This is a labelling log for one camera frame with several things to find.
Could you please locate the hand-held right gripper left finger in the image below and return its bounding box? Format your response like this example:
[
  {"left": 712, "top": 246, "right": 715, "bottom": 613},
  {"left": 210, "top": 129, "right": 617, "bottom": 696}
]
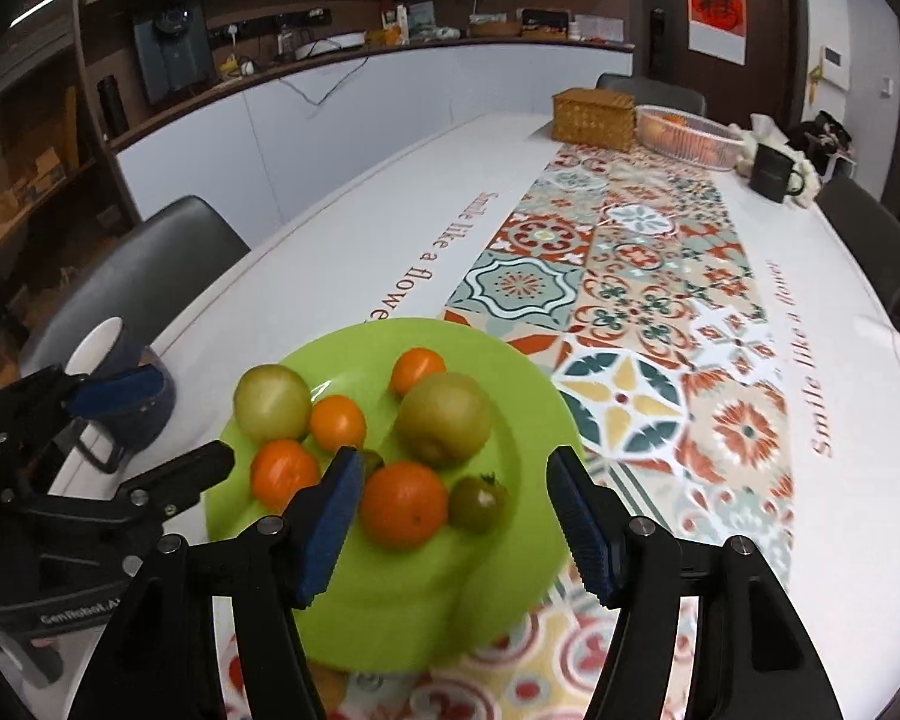
[{"left": 67, "top": 447, "right": 366, "bottom": 720}]

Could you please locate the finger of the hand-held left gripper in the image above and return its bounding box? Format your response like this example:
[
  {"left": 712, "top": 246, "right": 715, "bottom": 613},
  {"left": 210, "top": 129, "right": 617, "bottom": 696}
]
[
  {"left": 116, "top": 439, "right": 238, "bottom": 524},
  {"left": 0, "top": 366, "right": 166, "bottom": 466}
]

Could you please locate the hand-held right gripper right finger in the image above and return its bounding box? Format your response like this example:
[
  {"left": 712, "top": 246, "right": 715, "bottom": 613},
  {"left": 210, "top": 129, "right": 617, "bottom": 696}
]
[{"left": 546, "top": 447, "right": 845, "bottom": 720}]

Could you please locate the medium orange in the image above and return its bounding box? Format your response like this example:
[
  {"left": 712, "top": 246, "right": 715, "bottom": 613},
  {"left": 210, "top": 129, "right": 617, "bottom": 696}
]
[{"left": 250, "top": 439, "right": 322, "bottom": 511}]

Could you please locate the large orange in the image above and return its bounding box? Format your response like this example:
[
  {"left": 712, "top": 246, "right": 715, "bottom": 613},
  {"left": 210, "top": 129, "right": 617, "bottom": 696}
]
[{"left": 360, "top": 462, "right": 451, "bottom": 550}]

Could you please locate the green plate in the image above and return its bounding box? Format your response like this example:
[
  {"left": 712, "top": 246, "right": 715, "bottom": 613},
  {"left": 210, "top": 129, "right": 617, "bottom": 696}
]
[{"left": 204, "top": 317, "right": 587, "bottom": 674}]

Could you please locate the green tomato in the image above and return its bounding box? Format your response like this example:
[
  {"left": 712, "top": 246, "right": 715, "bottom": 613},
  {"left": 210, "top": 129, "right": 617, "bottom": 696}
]
[{"left": 448, "top": 472, "right": 512, "bottom": 536}]

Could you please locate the small orange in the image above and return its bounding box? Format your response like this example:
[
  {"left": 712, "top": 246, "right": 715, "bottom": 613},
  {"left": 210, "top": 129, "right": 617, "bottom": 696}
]
[
  {"left": 388, "top": 347, "right": 448, "bottom": 397},
  {"left": 310, "top": 395, "right": 368, "bottom": 451}
]

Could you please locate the yellow pear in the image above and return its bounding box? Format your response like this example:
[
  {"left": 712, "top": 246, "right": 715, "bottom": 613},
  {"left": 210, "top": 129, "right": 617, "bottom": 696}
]
[{"left": 395, "top": 372, "right": 493, "bottom": 467}]

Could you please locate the dark blue mug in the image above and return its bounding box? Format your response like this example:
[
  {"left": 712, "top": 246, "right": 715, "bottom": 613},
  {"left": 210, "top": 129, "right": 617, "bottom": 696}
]
[{"left": 61, "top": 317, "right": 178, "bottom": 475}]

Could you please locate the grey chair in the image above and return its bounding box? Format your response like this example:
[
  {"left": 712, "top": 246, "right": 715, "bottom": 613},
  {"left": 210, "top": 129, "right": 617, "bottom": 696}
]
[
  {"left": 19, "top": 195, "right": 252, "bottom": 383},
  {"left": 595, "top": 73, "right": 709, "bottom": 119},
  {"left": 816, "top": 176, "right": 900, "bottom": 316}
]

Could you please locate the white patterned tablecloth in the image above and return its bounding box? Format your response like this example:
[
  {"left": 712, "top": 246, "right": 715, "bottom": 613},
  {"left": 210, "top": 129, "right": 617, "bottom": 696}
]
[{"left": 41, "top": 111, "right": 900, "bottom": 720}]

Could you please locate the glass display cabinet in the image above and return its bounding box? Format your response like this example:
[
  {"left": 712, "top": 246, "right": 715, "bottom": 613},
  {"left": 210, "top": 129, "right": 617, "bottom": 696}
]
[{"left": 0, "top": 0, "right": 132, "bottom": 331}]

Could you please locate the black thermos bottle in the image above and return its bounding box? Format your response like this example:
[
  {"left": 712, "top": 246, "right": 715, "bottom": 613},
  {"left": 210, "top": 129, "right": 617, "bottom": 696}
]
[{"left": 96, "top": 75, "right": 130, "bottom": 137}]

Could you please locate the black water dispenser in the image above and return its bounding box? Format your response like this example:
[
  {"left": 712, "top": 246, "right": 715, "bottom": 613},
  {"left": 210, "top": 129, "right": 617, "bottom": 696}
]
[{"left": 133, "top": 4, "right": 218, "bottom": 106}]

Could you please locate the white kitchen counter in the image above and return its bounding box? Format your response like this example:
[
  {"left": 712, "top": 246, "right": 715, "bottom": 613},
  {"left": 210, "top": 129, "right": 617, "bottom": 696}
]
[{"left": 109, "top": 34, "right": 638, "bottom": 248}]

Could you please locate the black mug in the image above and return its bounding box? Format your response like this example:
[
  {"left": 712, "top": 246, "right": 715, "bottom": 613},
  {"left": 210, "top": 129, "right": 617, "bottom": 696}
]
[{"left": 747, "top": 142, "right": 806, "bottom": 203}]

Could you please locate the pink plastic basket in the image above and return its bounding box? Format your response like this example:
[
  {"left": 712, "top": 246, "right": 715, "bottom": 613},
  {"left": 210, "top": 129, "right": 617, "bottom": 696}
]
[{"left": 636, "top": 103, "right": 747, "bottom": 170}]

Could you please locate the wicker basket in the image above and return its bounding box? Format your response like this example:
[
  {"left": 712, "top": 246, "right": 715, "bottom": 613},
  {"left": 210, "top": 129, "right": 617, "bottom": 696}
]
[{"left": 552, "top": 88, "right": 638, "bottom": 152}]

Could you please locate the white crumpled cloth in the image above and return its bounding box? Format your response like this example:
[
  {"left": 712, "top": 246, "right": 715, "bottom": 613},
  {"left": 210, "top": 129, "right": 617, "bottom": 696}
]
[{"left": 727, "top": 112, "right": 822, "bottom": 207}]

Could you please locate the dark bag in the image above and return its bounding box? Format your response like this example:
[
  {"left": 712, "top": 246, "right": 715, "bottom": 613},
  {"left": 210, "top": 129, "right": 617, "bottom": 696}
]
[{"left": 786, "top": 109, "right": 860, "bottom": 166}]

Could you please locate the white box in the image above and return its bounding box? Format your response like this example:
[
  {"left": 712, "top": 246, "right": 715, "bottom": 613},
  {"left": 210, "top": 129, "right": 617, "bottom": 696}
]
[{"left": 574, "top": 15, "right": 625, "bottom": 44}]

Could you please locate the black box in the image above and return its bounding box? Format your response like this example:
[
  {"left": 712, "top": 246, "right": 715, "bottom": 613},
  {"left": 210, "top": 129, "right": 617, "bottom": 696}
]
[{"left": 520, "top": 7, "right": 572, "bottom": 38}]

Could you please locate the dark wooden door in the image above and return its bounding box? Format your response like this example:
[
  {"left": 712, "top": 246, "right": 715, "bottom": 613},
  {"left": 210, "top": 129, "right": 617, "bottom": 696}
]
[{"left": 630, "top": 0, "right": 809, "bottom": 128}]

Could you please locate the white intercom panel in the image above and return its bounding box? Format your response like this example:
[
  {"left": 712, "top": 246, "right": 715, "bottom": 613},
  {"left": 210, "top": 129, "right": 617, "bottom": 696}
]
[{"left": 817, "top": 45, "right": 850, "bottom": 93}]

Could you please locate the black cable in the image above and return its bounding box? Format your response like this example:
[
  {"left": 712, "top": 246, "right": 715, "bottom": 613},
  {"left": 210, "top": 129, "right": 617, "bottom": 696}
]
[{"left": 285, "top": 34, "right": 372, "bottom": 117}]

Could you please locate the red and white wall poster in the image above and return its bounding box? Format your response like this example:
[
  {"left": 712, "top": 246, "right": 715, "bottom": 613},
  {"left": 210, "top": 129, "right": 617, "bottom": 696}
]
[{"left": 684, "top": 0, "right": 748, "bottom": 65}]

